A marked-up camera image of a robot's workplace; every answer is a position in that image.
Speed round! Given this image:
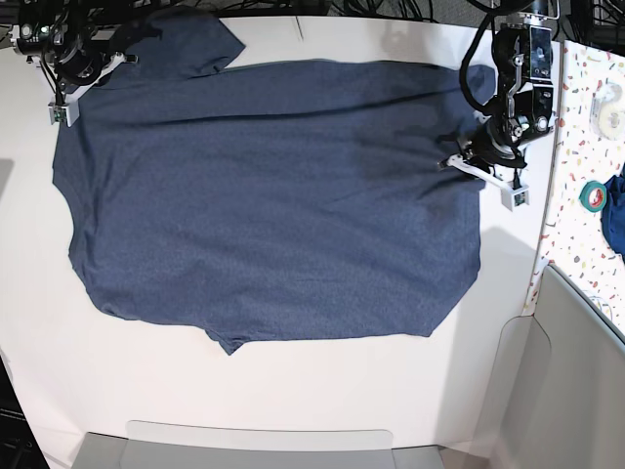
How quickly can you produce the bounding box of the clear tape roll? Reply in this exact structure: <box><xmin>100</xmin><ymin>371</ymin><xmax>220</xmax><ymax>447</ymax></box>
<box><xmin>590</xmin><ymin>82</ymin><xmax>624</xmax><ymax>141</ymax></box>

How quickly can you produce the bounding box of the grey chair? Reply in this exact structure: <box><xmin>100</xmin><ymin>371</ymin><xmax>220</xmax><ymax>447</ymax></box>
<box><xmin>73</xmin><ymin>420</ymin><xmax>443</xmax><ymax>468</ymax></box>
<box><xmin>487</xmin><ymin>266</ymin><xmax>624</xmax><ymax>468</ymax></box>

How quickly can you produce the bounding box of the green tape roll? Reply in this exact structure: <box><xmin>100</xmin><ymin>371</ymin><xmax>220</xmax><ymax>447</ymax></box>
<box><xmin>579</xmin><ymin>181</ymin><xmax>607</xmax><ymax>213</ymax></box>

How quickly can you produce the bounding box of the grey chair bottom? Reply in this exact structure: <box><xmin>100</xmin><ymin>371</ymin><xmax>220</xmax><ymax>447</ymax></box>
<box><xmin>73</xmin><ymin>420</ymin><xmax>443</xmax><ymax>468</ymax></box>

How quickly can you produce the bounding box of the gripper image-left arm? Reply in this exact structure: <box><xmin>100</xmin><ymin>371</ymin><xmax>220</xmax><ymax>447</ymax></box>
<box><xmin>48</xmin><ymin>28</ymin><xmax>139</xmax><ymax>103</ymax></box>

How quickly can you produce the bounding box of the grey chair right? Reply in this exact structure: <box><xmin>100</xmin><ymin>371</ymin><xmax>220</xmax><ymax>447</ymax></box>
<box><xmin>487</xmin><ymin>266</ymin><xmax>624</xmax><ymax>468</ymax></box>

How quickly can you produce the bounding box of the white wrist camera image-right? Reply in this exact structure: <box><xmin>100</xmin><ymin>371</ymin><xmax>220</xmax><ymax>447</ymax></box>
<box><xmin>501</xmin><ymin>186</ymin><xmax>529</xmax><ymax>211</ymax></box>

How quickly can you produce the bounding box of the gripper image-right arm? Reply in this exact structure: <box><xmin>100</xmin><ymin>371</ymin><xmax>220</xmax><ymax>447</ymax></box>
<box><xmin>436</xmin><ymin>121</ymin><xmax>529</xmax><ymax>189</ymax></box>

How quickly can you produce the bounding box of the dark blue t-shirt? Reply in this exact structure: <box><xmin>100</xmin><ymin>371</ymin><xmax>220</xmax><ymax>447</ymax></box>
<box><xmin>53</xmin><ymin>8</ymin><xmax>482</xmax><ymax>354</ymax></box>

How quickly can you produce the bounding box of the blue cloth on side surface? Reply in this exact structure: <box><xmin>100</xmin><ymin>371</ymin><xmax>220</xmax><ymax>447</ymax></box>
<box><xmin>602</xmin><ymin>172</ymin><xmax>625</xmax><ymax>256</ymax></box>

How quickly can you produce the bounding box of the terrazzo patterned side surface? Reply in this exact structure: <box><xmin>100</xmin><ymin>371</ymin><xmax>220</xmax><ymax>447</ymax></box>
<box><xmin>524</xmin><ymin>41</ymin><xmax>624</xmax><ymax>329</ymax></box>

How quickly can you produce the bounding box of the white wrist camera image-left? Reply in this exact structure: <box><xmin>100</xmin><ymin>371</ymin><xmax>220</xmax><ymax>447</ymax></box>
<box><xmin>48</xmin><ymin>101</ymin><xmax>80</xmax><ymax>127</ymax></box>

